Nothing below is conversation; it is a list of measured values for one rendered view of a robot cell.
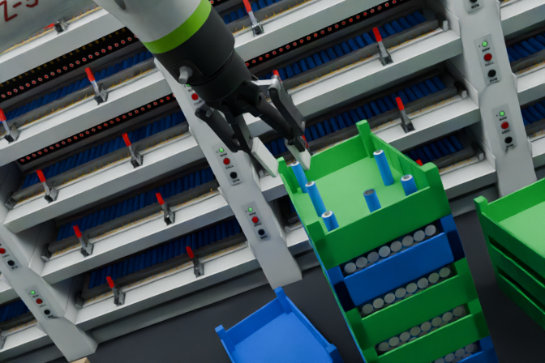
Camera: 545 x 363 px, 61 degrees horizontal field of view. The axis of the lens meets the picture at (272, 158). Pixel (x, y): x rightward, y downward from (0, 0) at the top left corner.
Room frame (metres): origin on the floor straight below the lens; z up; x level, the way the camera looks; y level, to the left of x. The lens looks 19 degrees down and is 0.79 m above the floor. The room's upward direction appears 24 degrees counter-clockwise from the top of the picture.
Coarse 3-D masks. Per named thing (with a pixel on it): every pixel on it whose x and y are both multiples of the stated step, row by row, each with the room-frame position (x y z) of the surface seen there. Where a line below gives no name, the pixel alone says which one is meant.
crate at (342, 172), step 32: (320, 160) 0.86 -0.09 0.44; (352, 160) 0.86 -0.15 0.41; (288, 192) 0.75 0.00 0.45; (320, 192) 0.80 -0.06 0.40; (352, 192) 0.74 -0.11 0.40; (384, 192) 0.70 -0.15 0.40; (416, 192) 0.57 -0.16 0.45; (320, 224) 0.56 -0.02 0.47; (352, 224) 0.56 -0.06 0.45; (384, 224) 0.56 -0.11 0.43; (416, 224) 0.56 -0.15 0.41; (320, 256) 0.56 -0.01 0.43; (352, 256) 0.56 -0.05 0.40
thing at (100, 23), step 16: (96, 16) 1.19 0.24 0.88; (112, 16) 1.18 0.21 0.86; (64, 32) 1.19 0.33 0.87; (80, 32) 1.19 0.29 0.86; (96, 32) 1.19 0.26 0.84; (32, 48) 1.20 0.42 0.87; (48, 48) 1.20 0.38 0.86; (64, 48) 1.20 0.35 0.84; (0, 64) 1.22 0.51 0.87; (16, 64) 1.22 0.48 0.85; (32, 64) 1.22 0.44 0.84; (0, 80) 1.23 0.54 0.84
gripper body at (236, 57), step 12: (228, 60) 0.58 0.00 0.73; (240, 60) 0.59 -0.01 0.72; (216, 72) 0.57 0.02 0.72; (228, 72) 0.57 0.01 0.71; (240, 72) 0.58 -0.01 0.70; (192, 84) 0.59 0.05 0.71; (204, 84) 0.57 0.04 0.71; (216, 84) 0.57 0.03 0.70; (228, 84) 0.57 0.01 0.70; (240, 84) 0.59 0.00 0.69; (252, 84) 0.59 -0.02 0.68; (204, 96) 0.59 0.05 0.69; (216, 96) 0.58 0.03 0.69; (228, 96) 0.61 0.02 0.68; (252, 96) 0.60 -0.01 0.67; (216, 108) 0.63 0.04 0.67; (240, 108) 0.62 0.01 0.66
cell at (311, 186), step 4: (308, 184) 0.71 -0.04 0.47; (312, 184) 0.71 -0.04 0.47; (308, 188) 0.71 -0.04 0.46; (312, 188) 0.71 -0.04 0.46; (316, 188) 0.71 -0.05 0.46; (308, 192) 0.71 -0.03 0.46; (312, 192) 0.71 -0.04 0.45; (316, 192) 0.71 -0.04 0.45; (312, 196) 0.71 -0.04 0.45; (316, 196) 0.71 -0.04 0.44; (320, 196) 0.71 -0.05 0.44; (312, 200) 0.71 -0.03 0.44; (316, 200) 0.71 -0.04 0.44; (320, 200) 0.71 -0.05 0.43; (316, 204) 0.71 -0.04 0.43; (320, 204) 0.71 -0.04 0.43; (316, 208) 0.71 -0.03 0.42; (320, 208) 0.71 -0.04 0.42; (324, 208) 0.71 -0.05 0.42; (316, 212) 0.71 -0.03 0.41; (320, 212) 0.71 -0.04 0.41; (320, 216) 0.71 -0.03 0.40
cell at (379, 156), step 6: (378, 150) 0.72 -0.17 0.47; (378, 156) 0.71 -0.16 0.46; (384, 156) 0.71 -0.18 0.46; (378, 162) 0.71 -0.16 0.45; (384, 162) 0.71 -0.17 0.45; (378, 168) 0.72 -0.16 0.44; (384, 168) 0.71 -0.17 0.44; (384, 174) 0.71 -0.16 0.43; (390, 174) 0.71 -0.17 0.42; (384, 180) 0.71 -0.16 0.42; (390, 180) 0.71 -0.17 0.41
